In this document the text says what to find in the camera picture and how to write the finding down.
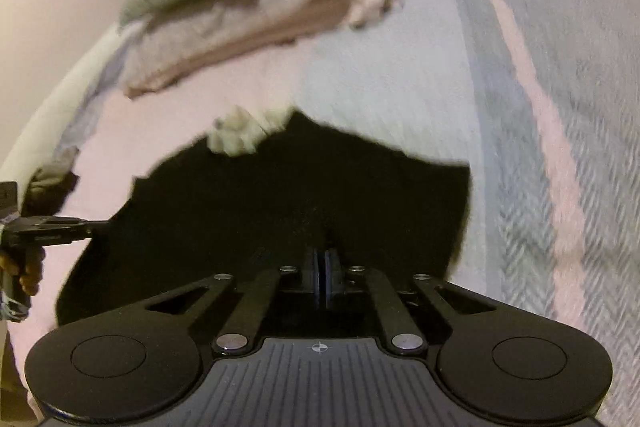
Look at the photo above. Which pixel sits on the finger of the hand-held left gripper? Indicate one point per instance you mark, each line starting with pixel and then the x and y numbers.
pixel 55 229

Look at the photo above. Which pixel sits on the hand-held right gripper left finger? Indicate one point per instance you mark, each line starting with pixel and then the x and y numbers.
pixel 311 279

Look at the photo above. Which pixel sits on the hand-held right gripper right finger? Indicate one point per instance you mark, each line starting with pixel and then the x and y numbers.
pixel 331 279

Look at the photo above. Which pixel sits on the black garment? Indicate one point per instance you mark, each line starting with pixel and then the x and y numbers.
pixel 280 187

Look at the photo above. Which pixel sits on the person's left hand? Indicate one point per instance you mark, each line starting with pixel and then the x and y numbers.
pixel 31 274

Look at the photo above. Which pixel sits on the dark brown cloth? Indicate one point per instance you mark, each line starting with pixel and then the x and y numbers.
pixel 52 184

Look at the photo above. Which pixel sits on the white bed sheet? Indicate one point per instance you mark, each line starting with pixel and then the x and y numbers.
pixel 50 107

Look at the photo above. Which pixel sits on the cream crumpled cloth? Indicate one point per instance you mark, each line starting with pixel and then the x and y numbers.
pixel 237 132

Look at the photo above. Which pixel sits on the folded beige towel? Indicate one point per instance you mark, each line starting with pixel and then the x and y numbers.
pixel 240 22

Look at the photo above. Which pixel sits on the striped pink grey blanket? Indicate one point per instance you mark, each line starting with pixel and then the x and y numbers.
pixel 525 82

